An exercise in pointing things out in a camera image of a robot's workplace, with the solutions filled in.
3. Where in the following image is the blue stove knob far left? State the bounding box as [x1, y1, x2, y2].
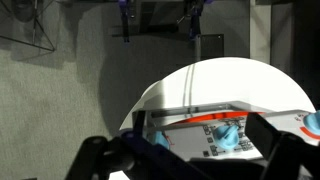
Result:
[149, 131, 170, 149]

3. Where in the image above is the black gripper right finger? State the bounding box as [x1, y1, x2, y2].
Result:
[245, 113, 320, 180]

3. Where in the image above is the blue stove knob centre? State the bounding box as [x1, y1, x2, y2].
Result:
[213, 125, 239, 150]

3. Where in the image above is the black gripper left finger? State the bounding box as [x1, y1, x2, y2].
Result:
[65, 110, 214, 180]

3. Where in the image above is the purple clamp right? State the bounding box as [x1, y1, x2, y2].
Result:
[184, 0, 211, 40]

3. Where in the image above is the black wire tripod stand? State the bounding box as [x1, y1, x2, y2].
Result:
[0, 0, 55, 52]

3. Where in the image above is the grey toy stove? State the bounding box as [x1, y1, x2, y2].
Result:
[143, 101, 320, 160]

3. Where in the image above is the round white side table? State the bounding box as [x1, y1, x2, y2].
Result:
[118, 57, 317, 132]

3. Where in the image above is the blue stove knob far right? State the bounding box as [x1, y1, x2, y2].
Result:
[303, 111, 320, 135]

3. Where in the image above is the blue stove knob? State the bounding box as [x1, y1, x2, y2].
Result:
[149, 131, 170, 149]
[303, 111, 320, 135]
[213, 125, 239, 150]

